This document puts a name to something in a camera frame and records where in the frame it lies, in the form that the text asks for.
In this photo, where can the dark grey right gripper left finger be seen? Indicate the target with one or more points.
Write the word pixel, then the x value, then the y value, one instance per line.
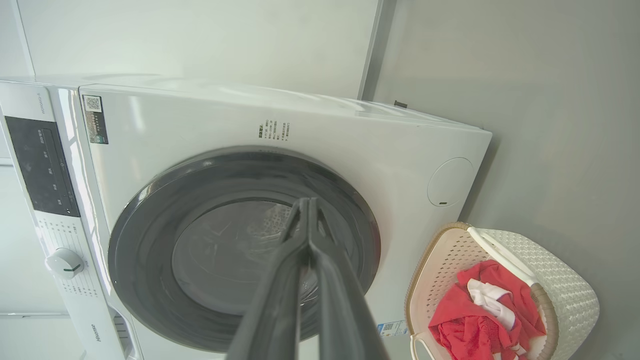
pixel 275 300

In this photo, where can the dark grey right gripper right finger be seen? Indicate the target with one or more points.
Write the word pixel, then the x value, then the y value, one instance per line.
pixel 345 310

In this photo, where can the beige perforated laundry basket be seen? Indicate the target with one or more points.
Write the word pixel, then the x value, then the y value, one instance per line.
pixel 565 290

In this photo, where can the blue energy label sticker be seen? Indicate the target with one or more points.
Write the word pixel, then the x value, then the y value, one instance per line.
pixel 393 328

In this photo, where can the red garment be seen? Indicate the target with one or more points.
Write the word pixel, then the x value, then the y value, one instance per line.
pixel 460 320

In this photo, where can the dark round washing machine door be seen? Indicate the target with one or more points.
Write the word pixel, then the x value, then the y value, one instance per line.
pixel 150 240

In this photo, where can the white garment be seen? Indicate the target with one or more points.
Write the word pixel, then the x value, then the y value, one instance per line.
pixel 492 300

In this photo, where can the round white filter cover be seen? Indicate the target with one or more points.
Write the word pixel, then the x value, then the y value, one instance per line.
pixel 450 182

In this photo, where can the small printed text label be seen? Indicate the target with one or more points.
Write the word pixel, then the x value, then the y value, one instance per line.
pixel 274 130

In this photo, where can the white front-load washing machine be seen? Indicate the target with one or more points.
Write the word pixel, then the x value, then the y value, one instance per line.
pixel 350 140

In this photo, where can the white washer dial knob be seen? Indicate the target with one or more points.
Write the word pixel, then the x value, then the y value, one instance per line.
pixel 64 263

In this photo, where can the dark rectangular QR sticker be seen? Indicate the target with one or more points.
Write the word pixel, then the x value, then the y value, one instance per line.
pixel 95 122

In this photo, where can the black washer control display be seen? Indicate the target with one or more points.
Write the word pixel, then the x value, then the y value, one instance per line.
pixel 42 165

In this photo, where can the small dark wall fitting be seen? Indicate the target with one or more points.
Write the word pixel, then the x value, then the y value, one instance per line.
pixel 400 104

